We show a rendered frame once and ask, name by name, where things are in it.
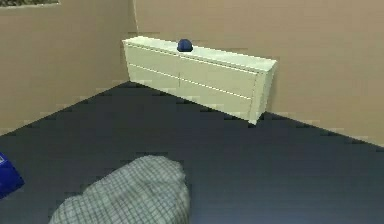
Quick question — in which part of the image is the cream chest of drawers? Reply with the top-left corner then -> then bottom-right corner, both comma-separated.
122,35 -> 278,126

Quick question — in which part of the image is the dark blue round object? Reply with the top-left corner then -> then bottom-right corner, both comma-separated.
176,38 -> 194,53

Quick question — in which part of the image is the blue box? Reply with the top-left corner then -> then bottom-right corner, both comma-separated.
0,152 -> 26,200

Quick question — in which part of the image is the window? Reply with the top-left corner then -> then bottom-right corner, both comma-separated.
0,0 -> 61,8

